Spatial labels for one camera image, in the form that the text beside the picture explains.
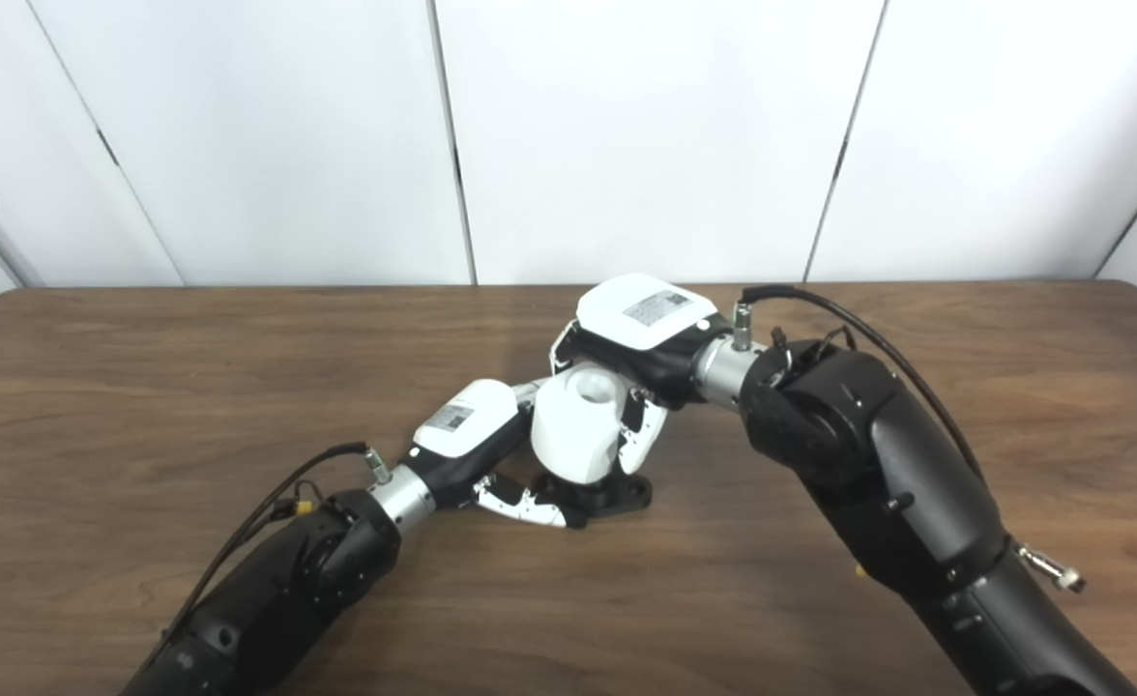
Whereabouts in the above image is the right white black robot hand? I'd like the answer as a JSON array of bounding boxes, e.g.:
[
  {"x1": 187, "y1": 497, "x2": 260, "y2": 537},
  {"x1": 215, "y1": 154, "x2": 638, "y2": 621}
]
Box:
[{"x1": 549, "y1": 273, "x2": 736, "y2": 475}]

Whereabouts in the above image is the black flanged holder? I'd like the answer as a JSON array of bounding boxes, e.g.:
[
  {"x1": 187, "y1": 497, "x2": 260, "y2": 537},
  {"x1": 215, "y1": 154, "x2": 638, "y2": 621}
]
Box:
[{"x1": 535, "y1": 469, "x2": 654, "y2": 530}]

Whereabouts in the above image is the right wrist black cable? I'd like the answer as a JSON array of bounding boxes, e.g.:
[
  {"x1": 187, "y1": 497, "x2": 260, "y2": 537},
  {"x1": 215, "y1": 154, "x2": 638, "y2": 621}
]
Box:
[{"x1": 738, "y1": 285, "x2": 987, "y2": 484}]

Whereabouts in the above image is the round white piece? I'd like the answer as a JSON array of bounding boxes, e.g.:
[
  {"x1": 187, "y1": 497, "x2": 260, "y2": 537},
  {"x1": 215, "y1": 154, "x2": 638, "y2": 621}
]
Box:
[{"x1": 530, "y1": 362, "x2": 629, "y2": 483}]

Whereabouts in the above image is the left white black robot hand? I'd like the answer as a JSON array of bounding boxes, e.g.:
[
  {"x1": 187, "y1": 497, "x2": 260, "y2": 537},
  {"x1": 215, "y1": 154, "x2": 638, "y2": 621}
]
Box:
[{"x1": 404, "y1": 379, "x2": 569, "y2": 530}]

